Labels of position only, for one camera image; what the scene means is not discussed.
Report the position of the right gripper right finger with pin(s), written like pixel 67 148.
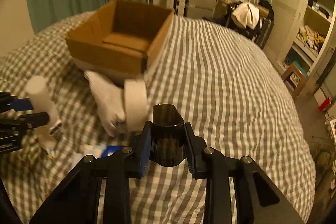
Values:
pixel 194 147

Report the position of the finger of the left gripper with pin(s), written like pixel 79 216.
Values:
pixel 23 123
pixel 9 102

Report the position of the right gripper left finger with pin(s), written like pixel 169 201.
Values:
pixel 141 153

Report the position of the dark glossy cup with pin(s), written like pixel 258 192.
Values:
pixel 167 141

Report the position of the blue white packet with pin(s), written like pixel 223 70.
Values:
pixel 98 151

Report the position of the beige tape roll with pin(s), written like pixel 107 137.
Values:
pixel 136 104

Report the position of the white knit glove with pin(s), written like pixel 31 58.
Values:
pixel 109 100

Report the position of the brown cardboard box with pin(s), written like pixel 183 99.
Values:
pixel 121 40

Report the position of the red bottle on floor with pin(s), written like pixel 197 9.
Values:
pixel 325 104

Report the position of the white suitcase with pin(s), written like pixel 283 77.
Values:
pixel 178 6

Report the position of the chair with white clothes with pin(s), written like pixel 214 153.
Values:
pixel 255 22

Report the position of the silver mini fridge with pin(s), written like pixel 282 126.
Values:
pixel 199 9

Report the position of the pile of clothes on shelf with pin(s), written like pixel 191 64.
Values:
pixel 312 38

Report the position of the white open wardrobe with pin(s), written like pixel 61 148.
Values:
pixel 289 17

